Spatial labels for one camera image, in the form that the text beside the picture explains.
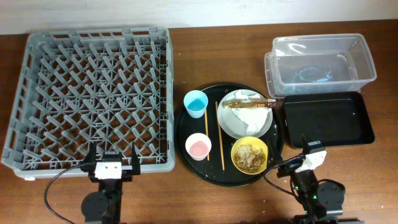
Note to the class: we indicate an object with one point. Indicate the yellow plastic bowl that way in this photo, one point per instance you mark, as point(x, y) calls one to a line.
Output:
point(256, 142)

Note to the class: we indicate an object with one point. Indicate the food scraps and rice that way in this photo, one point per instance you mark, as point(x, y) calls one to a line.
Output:
point(248, 158)

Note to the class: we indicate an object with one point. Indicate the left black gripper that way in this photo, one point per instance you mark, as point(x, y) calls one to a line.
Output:
point(89, 160)

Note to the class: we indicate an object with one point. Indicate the gold snack wrapper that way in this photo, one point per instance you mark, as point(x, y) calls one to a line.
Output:
point(250, 103)

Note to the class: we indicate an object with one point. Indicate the wooden chopstick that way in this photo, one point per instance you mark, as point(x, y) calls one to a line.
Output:
point(206, 129)
point(220, 137)

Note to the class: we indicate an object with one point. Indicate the grey plastic dishwasher rack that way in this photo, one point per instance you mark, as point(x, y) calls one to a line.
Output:
point(112, 88)

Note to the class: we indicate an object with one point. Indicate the white napkin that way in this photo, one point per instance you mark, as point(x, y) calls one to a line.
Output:
point(254, 118)

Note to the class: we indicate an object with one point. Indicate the clear plastic waste bin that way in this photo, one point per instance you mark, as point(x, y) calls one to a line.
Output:
point(310, 64)

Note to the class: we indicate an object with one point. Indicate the round black serving tray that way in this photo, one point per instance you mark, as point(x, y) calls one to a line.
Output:
point(211, 171)

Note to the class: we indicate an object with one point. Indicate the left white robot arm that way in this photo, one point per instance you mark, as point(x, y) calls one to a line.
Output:
point(104, 205)

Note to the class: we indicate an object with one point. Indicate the blue plastic cup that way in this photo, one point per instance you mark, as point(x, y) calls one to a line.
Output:
point(195, 102)

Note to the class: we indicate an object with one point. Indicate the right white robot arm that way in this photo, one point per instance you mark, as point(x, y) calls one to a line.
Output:
point(322, 200)

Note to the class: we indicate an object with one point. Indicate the grey round plate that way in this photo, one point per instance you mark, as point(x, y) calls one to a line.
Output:
point(231, 124)

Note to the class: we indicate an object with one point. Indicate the pink plastic cup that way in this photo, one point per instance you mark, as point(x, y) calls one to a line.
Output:
point(198, 146)

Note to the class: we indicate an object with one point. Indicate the black rectangular food tray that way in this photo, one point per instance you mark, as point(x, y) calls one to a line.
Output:
point(334, 119)

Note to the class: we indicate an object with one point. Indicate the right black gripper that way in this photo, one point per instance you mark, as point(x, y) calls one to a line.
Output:
point(289, 167)

